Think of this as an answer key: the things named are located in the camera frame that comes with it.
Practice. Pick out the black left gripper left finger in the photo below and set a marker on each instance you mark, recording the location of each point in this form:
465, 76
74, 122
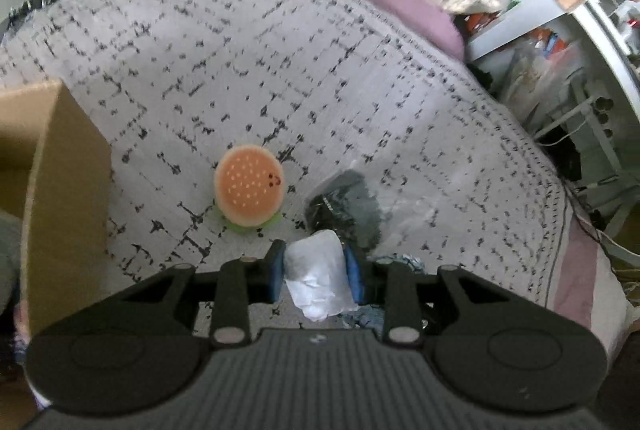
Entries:
241, 283

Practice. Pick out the orange burger plush toy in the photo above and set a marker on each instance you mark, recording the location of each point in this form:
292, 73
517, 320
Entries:
249, 185

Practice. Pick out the brown cardboard box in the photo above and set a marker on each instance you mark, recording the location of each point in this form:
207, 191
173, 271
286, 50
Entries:
55, 179

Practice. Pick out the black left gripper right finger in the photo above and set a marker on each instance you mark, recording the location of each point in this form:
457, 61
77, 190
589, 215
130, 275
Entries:
390, 294

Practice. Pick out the dark grey bagged cloth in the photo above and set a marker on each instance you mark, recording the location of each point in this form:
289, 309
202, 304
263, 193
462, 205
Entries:
344, 204

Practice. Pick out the white desk shelf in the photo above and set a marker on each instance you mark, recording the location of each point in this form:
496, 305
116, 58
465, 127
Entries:
567, 69

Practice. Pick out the white plastic item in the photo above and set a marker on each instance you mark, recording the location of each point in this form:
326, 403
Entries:
316, 276

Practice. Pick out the blue grey knitted cloth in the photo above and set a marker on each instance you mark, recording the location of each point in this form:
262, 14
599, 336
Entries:
385, 294

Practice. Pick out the patterned grey bedspread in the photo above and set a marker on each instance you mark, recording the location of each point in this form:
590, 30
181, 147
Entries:
324, 85

